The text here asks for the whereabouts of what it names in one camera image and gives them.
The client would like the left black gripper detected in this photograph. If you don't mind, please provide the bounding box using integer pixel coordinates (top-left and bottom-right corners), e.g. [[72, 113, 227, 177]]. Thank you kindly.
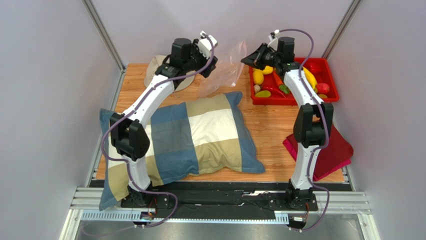
[[183, 39, 219, 79]]

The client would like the yellow lemon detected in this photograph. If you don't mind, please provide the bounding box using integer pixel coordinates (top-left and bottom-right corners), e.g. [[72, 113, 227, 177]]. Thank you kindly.
[[252, 69, 264, 86]]

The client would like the clear zip top bag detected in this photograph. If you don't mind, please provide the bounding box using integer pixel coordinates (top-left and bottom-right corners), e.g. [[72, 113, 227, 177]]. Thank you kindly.
[[197, 40, 248, 98]]

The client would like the red chili pepper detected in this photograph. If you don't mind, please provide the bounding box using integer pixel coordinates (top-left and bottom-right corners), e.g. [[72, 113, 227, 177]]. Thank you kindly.
[[261, 85, 287, 98]]

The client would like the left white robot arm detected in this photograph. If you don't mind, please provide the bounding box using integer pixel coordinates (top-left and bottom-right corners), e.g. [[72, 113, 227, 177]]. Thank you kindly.
[[101, 32, 218, 195]]

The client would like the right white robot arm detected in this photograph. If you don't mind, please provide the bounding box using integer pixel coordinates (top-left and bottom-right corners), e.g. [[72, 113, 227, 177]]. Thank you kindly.
[[241, 36, 334, 209]]

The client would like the yellow corn cob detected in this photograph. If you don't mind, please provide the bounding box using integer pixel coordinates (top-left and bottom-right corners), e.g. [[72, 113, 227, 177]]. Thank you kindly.
[[253, 66, 274, 75]]

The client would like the beige bucket hat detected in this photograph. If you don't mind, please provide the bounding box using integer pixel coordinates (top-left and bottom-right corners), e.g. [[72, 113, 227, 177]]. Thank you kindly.
[[143, 55, 195, 92]]

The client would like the red plastic tray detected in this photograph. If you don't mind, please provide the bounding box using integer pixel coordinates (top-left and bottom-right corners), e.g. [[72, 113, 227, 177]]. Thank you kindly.
[[248, 58, 340, 106]]

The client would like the garlic bulb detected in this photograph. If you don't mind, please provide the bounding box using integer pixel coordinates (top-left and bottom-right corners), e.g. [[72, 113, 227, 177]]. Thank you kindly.
[[253, 84, 261, 94]]

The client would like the orange carrot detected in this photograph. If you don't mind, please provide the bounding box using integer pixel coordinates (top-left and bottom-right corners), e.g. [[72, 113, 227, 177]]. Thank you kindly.
[[272, 72, 291, 94]]

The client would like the yellow banana bunch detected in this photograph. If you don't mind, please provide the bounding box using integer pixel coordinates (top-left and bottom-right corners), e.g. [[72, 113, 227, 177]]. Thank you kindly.
[[303, 67, 318, 92]]

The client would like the plaid pillow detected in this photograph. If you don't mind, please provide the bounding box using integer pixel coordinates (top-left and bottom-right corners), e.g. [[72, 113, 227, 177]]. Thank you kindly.
[[98, 91, 266, 212]]

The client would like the folded red cloth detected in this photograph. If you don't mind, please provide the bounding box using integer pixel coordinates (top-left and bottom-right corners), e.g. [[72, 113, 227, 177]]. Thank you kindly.
[[282, 123, 355, 182]]

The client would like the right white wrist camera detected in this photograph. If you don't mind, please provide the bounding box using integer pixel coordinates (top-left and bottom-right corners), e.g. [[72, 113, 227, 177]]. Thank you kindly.
[[267, 29, 280, 50]]

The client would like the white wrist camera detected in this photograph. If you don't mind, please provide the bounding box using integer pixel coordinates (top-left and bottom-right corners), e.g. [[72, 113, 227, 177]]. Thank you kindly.
[[197, 31, 218, 56], [267, 29, 280, 50]]

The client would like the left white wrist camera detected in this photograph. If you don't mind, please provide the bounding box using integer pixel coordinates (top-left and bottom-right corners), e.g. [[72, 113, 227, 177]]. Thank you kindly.
[[197, 31, 218, 56]]

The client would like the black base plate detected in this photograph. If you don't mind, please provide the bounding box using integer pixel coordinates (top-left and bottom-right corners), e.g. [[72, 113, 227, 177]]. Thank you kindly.
[[88, 179, 354, 221]]

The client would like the aluminium frame rail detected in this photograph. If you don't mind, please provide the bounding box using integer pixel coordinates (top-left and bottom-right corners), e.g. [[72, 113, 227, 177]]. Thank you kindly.
[[60, 182, 380, 240]]

